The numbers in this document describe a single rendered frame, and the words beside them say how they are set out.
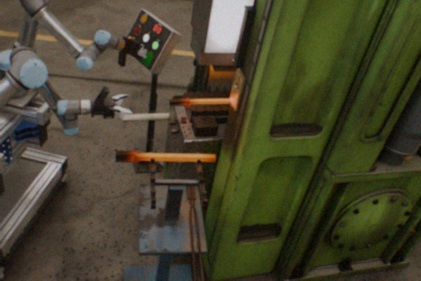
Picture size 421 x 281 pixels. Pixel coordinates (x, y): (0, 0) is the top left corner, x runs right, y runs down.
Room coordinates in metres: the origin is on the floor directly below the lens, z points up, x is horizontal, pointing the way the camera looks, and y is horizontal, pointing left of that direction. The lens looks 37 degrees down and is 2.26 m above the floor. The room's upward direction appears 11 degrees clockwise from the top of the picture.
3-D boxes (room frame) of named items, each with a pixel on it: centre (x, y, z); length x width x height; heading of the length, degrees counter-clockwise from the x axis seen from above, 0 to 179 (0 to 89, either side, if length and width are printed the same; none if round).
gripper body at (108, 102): (1.67, 0.56, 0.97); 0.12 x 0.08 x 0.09; 112
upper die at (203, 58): (1.94, -0.04, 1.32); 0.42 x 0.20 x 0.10; 112
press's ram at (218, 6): (1.90, -0.06, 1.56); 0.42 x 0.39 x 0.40; 112
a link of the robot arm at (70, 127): (1.63, 0.71, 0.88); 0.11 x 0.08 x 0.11; 44
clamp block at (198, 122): (1.72, 0.03, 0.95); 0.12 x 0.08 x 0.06; 112
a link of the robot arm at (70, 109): (1.61, 0.70, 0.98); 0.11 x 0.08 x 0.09; 112
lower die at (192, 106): (1.94, -0.04, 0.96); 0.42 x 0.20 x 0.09; 112
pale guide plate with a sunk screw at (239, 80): (1.62, -0.09, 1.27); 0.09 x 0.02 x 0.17; 22
